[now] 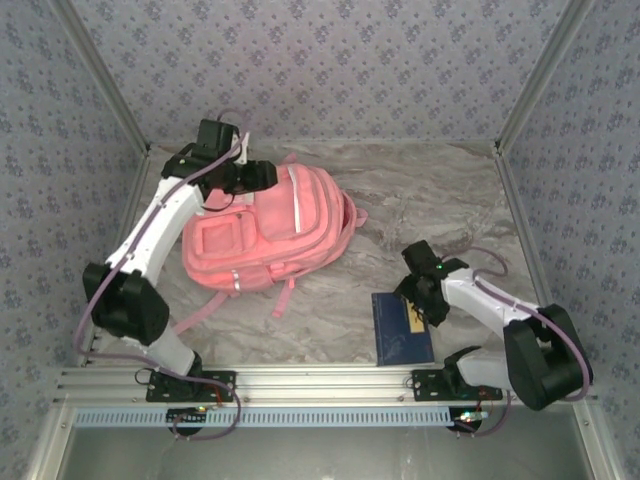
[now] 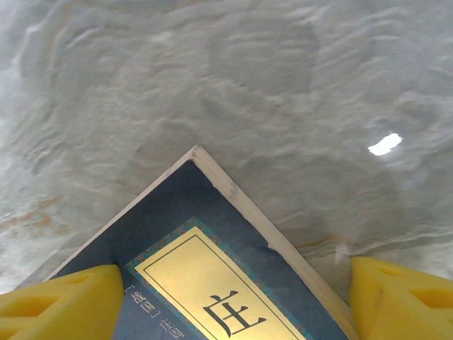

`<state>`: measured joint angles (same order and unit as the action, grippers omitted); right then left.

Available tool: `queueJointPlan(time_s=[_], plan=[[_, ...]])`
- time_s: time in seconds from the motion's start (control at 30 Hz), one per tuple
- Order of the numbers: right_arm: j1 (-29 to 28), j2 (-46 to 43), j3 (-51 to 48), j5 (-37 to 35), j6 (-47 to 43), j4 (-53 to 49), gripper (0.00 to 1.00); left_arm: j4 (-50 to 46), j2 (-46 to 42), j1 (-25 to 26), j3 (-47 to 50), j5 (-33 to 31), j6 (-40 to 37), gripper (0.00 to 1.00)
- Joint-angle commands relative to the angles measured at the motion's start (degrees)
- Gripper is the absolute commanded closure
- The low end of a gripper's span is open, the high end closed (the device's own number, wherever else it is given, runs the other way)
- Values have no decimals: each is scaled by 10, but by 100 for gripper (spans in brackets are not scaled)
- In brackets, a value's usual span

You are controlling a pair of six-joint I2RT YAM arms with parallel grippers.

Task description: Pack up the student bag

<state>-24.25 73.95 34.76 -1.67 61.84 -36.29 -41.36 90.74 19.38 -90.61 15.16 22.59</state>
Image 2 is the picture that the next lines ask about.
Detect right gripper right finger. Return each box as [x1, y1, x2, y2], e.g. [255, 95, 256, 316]
[348, 256, 453, 340]

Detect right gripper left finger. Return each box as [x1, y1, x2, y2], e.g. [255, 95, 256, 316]
[0, 263, 125, 340]

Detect dark blue book two-character label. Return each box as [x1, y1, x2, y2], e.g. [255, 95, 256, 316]
[44, 144, 358, 340]

